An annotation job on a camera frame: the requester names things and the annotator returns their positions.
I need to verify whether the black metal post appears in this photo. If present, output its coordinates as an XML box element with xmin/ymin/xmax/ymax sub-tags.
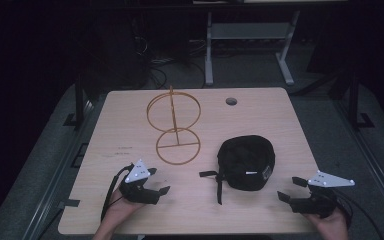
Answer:
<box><xmin>346</xmin><ymin>70</ymin><xmax>376</xmax><ymax>130</ymax></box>
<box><xmin>63</xmin><ymin>72</ymin><xmax>93</xmax><ymax>128</ymax></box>

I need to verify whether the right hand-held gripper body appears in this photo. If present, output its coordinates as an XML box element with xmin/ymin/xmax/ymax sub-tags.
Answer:
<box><xmin>290</xmin><ymin>170</ymin><xmax>356</xmax><ymax>220</ymax></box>

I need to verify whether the grey metal stand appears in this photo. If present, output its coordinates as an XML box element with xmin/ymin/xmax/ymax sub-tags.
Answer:
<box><xmin>204</xmin><ymin>9</ymin><xmax>301</xmax><ymax>87</ymax></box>

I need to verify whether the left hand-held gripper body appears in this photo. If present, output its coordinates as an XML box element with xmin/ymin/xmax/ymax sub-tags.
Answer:
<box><xmin>118</xmin><ymin>158</ymin><xmax>161</xmax><ymax>205</ymax></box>

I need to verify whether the bundle of floor cables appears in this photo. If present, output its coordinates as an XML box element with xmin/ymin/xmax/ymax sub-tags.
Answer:
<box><xmin>130</xmin><ymin>16</ymin><xmax>208</xmax><ymax>90</ymax></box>

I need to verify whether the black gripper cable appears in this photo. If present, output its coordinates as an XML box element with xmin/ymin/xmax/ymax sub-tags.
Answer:
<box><xmin>100</xmin><ymin>164</ymin><xmax>135</xmax><ymax>222</ymax></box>
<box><xmin>328</xmin><ymin>188</ymin><xmax>384</xmax><ymax>240</ymax></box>

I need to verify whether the person's left hand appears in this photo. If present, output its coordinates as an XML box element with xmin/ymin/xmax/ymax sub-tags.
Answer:
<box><xmin>107</xmin><ymin>187</ymin><xmax>147</xmax><ymax>224</ymax></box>

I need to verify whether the black cap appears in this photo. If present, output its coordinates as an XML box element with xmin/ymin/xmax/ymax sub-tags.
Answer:
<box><xmin>198</xmin><ymin>134</ymin><xmax>277</xmax><ymax>206</ymax></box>

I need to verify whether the gold wire hat stand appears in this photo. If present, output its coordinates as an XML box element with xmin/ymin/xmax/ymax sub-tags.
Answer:
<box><xmin>145</xmin><ymin>85</ymin><xmax>202</xmax><ymax>166</ymax></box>

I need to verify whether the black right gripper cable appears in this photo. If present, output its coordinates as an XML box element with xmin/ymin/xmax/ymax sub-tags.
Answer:
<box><xmin>328</xmin><ymin>188</ymin><xmax>384</xmax><ymax>240</ymax></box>

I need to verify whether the person's right hand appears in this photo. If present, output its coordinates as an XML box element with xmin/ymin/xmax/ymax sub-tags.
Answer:
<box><xmin>301</xmin><ymin>207</ymin><xmax>350</xmax><ymax>240</ymax></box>

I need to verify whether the grey tape strip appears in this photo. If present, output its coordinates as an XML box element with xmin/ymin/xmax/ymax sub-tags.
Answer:
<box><xmin>58</xmin><ymin>198</ymin><xmax>81</xmax><ymax>210</ymax></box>

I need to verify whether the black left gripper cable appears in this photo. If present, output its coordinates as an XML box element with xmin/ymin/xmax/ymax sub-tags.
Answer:
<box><xmin>100</xmin><ymin>164</ymin><xmax>135</xmax><ymax>222</ymax></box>

